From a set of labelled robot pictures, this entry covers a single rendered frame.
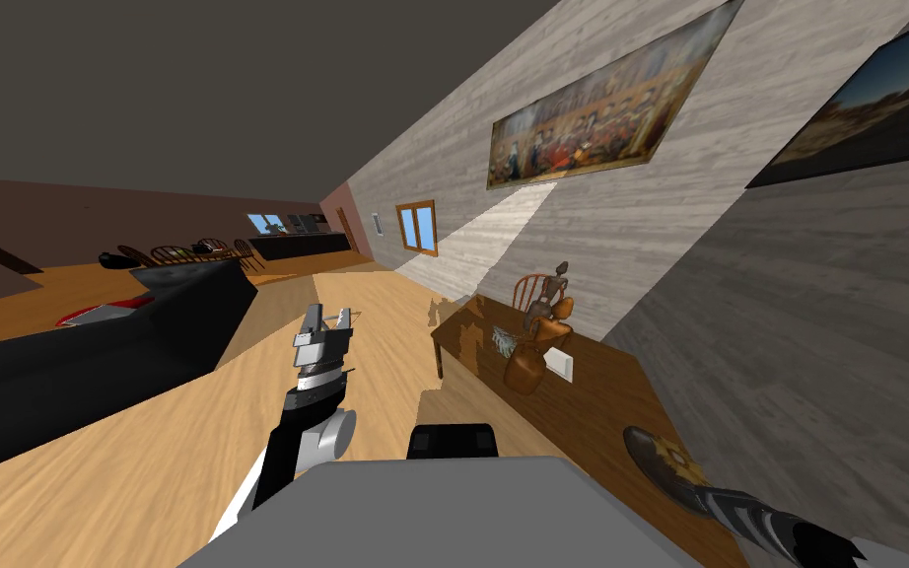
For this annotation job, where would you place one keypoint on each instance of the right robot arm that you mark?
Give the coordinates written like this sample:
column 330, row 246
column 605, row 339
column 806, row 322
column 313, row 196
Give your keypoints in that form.
column 825, row 544

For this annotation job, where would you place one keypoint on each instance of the brown rounded vase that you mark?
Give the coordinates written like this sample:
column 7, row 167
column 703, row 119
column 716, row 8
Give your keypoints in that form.
column 525, row 369

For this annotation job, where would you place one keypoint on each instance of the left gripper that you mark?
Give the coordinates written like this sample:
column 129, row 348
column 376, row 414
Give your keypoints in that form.
column 322, row 349

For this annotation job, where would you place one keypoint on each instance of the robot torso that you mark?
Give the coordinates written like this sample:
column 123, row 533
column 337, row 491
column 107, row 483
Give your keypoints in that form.
column 439, row 513

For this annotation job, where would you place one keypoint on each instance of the wooden chair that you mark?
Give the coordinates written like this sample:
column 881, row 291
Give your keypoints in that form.
column 528, row 290

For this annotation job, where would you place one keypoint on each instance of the wide crowd painting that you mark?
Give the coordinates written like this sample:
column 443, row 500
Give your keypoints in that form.
column 604, row 110

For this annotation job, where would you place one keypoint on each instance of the black kitchen counter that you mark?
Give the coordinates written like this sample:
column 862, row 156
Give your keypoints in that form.
column 297, row 243

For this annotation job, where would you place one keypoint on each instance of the pale feathery plant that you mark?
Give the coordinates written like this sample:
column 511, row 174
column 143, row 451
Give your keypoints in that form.
column 503, row 341

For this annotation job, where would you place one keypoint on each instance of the dining table with chairs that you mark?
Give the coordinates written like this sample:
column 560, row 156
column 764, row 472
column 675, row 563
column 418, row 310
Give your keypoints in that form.
column 178, row 254

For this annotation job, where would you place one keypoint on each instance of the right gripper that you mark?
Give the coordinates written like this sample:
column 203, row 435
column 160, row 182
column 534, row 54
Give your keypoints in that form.
column 738, row 513

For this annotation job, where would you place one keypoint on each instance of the small white wall panel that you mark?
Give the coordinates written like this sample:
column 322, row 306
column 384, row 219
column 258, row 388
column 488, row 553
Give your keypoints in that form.
column 377, row 224

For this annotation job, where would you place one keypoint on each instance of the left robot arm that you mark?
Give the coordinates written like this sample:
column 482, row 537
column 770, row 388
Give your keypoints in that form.
column 297, row 442

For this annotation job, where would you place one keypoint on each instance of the dark figure statue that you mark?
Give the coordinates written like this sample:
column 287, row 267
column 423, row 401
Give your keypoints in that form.
column 551, row 292

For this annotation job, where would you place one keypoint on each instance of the dark landscape painting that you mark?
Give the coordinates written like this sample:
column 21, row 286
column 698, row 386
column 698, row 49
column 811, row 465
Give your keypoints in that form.
column 872, row 110

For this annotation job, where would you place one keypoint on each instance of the white box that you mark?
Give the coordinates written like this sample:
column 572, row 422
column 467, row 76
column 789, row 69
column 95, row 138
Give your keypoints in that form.
column 559, row 364

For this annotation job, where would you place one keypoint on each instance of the red and white object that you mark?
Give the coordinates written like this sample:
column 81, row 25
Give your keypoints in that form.
column 103, row 314

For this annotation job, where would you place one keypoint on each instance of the brown wooden table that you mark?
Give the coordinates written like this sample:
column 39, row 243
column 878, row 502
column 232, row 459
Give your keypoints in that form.
column 612, row 410

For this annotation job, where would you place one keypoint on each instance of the black sofa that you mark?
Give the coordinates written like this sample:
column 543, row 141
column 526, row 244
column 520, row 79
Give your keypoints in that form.
column 92, row 363

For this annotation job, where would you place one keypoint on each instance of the wooden framed window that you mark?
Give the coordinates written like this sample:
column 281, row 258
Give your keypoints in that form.
column 417, row 228

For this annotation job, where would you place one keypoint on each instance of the dark oval dish with gold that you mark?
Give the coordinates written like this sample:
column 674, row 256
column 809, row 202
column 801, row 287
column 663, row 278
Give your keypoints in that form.
column 656, row 461

